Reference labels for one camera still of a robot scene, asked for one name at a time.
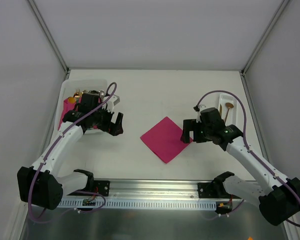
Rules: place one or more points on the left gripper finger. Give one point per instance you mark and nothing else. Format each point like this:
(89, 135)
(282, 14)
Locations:
(118, 124)
(111, 129)

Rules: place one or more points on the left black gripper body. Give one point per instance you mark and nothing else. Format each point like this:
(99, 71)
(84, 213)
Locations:
(111, 122)

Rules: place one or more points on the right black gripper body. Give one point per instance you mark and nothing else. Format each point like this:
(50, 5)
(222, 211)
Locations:
(193, 131)

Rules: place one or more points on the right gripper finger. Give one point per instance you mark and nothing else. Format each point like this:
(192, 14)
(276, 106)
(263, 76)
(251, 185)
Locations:
(189, 124)
(185, 136)

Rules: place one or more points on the pink paper napkin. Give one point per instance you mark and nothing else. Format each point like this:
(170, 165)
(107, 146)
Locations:
(164, 140)

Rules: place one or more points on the small white perforated tray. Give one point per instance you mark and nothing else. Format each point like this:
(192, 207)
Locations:
(232, 116)

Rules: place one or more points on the copper spoon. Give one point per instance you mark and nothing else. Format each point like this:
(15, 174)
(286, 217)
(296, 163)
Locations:
(229, 106)

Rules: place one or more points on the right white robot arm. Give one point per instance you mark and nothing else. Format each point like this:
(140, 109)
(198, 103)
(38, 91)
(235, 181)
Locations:
(276, 196)

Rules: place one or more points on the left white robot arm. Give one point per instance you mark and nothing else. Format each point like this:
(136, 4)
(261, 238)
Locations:
(40, 184)

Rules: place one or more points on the pink rolled napkin far left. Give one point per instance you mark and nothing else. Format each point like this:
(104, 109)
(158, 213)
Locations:
(66, 107)

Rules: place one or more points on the orange round spoon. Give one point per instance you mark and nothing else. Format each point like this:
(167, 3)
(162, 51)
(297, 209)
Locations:
(71, 100)

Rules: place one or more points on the large white plastic basket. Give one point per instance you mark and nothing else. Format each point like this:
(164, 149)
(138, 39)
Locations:
(69, 87)

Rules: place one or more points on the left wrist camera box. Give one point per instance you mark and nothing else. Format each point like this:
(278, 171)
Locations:
(115, 99)

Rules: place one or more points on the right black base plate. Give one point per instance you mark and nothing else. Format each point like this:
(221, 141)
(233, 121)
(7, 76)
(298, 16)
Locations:
(206, 190)

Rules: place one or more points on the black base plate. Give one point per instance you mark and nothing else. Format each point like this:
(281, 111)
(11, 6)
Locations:
(102, 187)
(206, 190)

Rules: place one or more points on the aluminium mounting rail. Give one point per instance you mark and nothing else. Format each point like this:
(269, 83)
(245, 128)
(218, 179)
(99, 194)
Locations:
(147, 189)

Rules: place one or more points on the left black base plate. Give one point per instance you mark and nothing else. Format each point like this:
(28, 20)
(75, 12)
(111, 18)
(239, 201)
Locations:
(102, 187)

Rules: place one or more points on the white slotted cable duct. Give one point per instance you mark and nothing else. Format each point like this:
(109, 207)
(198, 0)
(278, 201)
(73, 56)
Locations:
(139, 204)

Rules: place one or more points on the right aluminium frame post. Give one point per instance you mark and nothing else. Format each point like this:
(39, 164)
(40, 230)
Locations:
(270, 26)

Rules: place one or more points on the aluminium frame post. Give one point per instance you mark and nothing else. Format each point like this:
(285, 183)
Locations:
(44, 27)
(270, 26)

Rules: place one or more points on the left aluminium frame post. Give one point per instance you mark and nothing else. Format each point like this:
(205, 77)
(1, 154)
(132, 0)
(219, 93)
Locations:
(44, 27)

